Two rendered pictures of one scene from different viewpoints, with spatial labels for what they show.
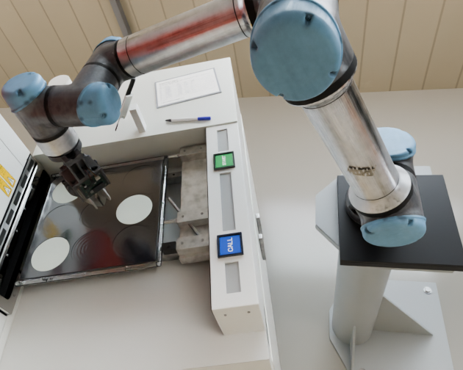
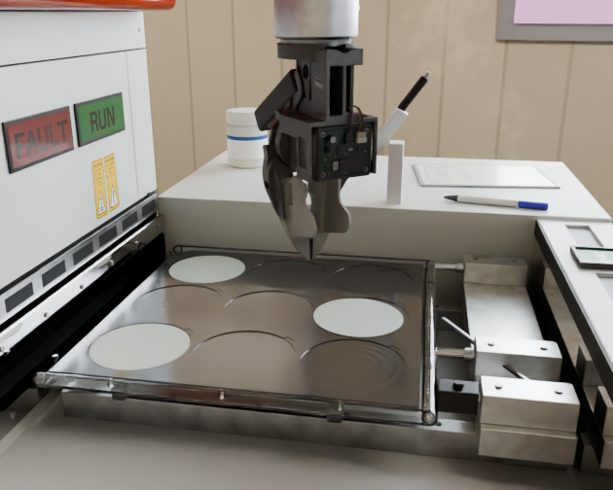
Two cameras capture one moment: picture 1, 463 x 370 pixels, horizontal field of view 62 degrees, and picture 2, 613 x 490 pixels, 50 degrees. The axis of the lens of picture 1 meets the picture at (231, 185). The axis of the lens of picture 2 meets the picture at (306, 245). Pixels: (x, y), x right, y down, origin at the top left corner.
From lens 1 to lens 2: 0.53 m
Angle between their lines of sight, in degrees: 29
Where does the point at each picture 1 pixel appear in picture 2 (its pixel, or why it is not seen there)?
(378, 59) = not seen: outside the picture
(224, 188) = not seen: outside the picture
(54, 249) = (151, 341)
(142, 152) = (377, 247)
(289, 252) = not seen: outside the picture
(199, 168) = (508, 297)
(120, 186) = (324, 281)
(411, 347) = not seen: outside the picture
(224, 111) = (576, 206)
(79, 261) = (210, 371)
